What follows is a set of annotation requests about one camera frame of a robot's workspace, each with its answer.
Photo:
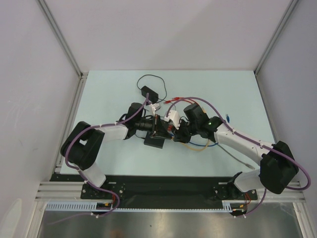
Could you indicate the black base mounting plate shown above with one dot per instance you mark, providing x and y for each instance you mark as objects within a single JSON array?
[{"x": 149, "y": 192}]

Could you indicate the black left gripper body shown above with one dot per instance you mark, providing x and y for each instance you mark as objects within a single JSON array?
[{"x": 149, "y": 125}]

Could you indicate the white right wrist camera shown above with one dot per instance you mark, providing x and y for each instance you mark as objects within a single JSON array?
[{"x": 173, "y": 117}]

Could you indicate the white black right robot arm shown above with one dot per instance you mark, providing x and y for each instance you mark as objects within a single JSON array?
[{"x": 275, "y": 160}]

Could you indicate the left aluminium frame post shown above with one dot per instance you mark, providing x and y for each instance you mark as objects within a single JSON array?
[{"x": 44, "y": 7}]

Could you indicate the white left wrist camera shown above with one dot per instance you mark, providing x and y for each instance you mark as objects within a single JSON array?
[{"x": 155, "y": 107}]

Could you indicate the aluminium frame post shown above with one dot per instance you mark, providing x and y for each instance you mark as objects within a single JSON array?
[
  {"x": 277, "y": 34},
  {"x": 44, "y": 7}
]

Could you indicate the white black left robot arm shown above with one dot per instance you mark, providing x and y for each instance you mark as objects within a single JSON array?
[{"x": 82, "y": 146}]

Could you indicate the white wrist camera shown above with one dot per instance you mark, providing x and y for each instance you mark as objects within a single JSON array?
[
  {"x": 155, "y": 107},
  {"x": 173, "y": 117}
]

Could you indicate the white slotted cable duct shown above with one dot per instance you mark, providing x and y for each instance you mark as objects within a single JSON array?
[{"x": 96, "y": 207}]

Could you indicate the aluminium front frame rail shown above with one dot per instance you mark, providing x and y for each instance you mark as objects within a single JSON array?
[{"x": 71, "y": 191}]

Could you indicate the right aluminium frame post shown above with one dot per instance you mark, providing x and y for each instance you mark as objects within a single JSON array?
[{"x": 277, "y": 34}]

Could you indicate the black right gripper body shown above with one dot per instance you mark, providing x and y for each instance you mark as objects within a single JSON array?
[{"x": 180, "y": 135}]

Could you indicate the black network switch box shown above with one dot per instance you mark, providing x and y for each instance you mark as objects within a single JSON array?
[{"x": 153, "y": 142}]

